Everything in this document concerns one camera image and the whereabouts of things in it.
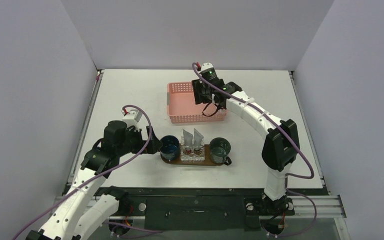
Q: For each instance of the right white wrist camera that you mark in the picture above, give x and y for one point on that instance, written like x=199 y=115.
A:
x=204 y=67

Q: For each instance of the dark green mug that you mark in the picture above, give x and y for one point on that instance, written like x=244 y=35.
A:
x=219 y=149

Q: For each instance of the brown oval wooden tray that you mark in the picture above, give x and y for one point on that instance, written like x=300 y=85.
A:
x=206 y=162

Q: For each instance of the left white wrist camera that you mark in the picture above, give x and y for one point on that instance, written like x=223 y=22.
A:
x=132 y=118

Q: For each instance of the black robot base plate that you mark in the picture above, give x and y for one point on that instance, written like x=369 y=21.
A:
x=201 y=209

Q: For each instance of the dark blue mug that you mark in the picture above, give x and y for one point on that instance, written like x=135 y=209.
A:
x=170 y=149

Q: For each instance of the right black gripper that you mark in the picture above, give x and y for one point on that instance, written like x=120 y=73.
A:
x=200 y=91

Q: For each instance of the pink perforated plastic basket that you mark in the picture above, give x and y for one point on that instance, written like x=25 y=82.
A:
x=182 y=108

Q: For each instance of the dark cap toothpaste tube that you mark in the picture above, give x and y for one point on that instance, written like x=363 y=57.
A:
x=198 y=143

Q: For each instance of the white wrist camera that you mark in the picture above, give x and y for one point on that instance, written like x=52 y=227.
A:
x=204 y=67
x=132 y=118

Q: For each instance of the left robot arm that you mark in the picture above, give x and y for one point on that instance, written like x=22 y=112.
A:
x=71 y=219

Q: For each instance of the red cap toothpaste tube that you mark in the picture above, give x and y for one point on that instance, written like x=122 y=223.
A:
x=188 y=143

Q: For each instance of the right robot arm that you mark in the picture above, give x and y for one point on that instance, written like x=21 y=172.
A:
x=281 y=138

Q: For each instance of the aluminium rail frame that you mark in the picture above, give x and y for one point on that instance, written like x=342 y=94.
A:
x=327 y=206

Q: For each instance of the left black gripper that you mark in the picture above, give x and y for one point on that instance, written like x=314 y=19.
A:
x=153 y=145

